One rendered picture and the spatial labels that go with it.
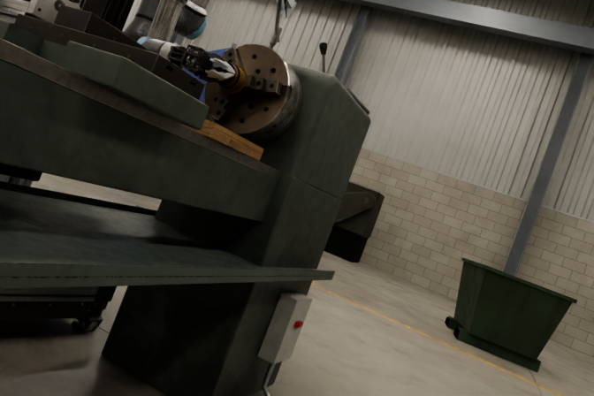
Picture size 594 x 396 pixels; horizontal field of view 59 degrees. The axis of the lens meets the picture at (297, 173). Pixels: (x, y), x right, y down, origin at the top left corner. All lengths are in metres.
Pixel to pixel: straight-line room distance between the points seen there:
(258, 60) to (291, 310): 0.93
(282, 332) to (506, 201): 9.77
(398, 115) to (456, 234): 2.95
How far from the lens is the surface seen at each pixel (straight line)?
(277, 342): 2.07
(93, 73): 1.03
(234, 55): 1.78
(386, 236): 11.64
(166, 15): 1.90
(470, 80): 12.20
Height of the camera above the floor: 0.80
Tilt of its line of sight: 3 degrees up
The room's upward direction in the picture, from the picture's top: 21 degrees clockwise
